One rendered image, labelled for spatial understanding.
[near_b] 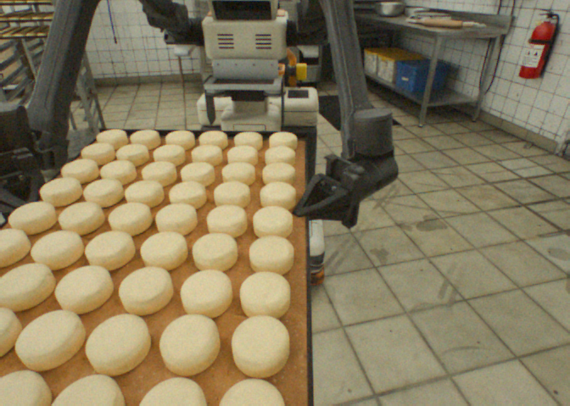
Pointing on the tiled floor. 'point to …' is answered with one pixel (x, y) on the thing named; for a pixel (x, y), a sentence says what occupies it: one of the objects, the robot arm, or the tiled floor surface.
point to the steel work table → (500, 25)
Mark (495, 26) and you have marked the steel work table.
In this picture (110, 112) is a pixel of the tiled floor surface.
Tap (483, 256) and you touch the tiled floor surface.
